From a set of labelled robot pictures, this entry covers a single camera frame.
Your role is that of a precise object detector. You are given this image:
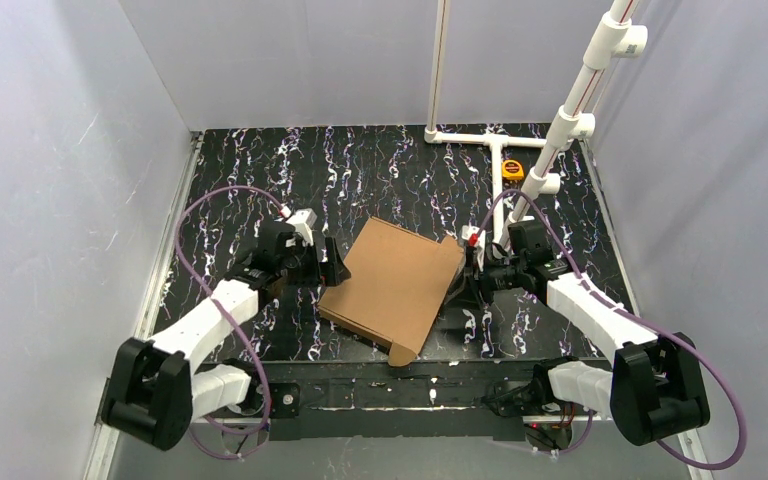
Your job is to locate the brown cardboard box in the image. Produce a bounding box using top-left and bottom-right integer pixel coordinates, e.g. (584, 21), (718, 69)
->
(318, 217), (464, 367)

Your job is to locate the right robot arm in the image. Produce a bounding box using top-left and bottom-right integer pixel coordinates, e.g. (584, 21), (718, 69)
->
(446, 221), (711, 446)

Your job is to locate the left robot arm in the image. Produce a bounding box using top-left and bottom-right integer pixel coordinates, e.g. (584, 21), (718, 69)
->
(99, 220), (351, 451)

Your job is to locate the orange tape measure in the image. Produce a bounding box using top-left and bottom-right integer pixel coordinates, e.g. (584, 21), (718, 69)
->
(501, 159), (526, 183)

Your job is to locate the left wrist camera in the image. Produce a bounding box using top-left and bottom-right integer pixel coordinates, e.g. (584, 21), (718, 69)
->
(286, 208), (317, 246)

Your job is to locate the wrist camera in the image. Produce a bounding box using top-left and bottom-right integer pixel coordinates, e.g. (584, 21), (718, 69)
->
(460, 225), (486, 271)
(286, 208), (317, 246)

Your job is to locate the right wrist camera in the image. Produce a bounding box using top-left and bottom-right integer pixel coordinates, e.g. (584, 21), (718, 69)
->
(460, 225), (486, 271)

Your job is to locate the aluminium rail frame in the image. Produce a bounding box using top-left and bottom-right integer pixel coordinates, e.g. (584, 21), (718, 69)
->
(82, 132), (717, 480)

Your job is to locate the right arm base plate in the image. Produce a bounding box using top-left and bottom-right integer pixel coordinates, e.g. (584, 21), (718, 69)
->
(480, 380), (596, 418)

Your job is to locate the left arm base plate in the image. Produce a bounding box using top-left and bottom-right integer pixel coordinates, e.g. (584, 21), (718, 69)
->
(211, 362), (302, 420)

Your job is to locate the white PVC pipe frame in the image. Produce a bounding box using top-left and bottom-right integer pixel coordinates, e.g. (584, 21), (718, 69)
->
(423, 0), (650, 250)

